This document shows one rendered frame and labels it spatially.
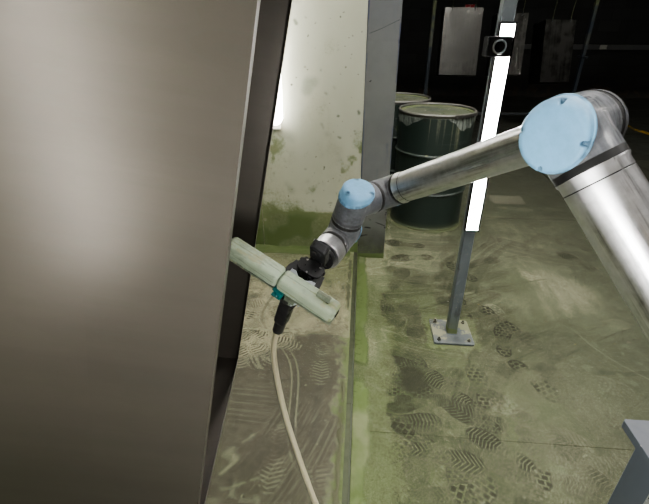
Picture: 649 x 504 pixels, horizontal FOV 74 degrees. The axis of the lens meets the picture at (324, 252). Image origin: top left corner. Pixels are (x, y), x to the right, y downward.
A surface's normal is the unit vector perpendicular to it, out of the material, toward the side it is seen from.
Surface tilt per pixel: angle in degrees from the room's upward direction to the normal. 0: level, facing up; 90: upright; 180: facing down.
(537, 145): 84
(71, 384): 91
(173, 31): 91
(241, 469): 0
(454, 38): 81
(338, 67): 90
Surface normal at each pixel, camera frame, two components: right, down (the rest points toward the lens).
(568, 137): -0.81, 0.18
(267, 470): 0.00, -0.88
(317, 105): -0.08, 0.47
